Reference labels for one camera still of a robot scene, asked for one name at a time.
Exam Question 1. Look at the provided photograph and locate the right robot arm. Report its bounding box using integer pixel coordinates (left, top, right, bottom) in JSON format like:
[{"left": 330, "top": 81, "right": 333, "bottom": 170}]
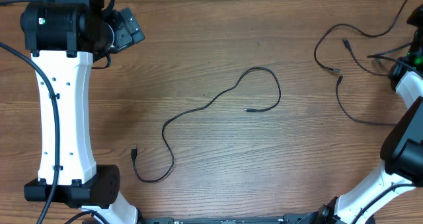
[{"left": 282, "top": 7, "right": 422, "bottom": 223}]

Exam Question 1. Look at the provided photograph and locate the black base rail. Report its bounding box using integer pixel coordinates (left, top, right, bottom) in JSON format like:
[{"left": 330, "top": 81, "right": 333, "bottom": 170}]
[{"left": 140, "top": 212, "right": 317, "bottom": 224}]

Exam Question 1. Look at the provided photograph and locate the separated black cable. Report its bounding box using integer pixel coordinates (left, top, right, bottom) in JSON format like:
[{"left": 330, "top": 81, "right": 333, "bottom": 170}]
[{"left": 313, "top": 0, "right": 423, "bottom": 75}]

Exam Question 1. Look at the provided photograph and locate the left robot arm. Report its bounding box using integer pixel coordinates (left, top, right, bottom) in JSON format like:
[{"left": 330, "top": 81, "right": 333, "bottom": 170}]
[{"left": 20, "top": 0, "right": 144, "bottom": 223}]

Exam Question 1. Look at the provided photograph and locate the thin black cable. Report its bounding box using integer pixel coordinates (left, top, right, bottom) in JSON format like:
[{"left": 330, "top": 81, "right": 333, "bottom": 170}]
[{"left": 335, "top": 38, "right": 414, "bottom": 126}]

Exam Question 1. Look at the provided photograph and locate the black cable with USB-A plug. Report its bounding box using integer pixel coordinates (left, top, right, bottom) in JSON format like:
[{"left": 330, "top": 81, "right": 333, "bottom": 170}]
[{"left": 130, "top": 66, "right": 282, "bottom": 184}]

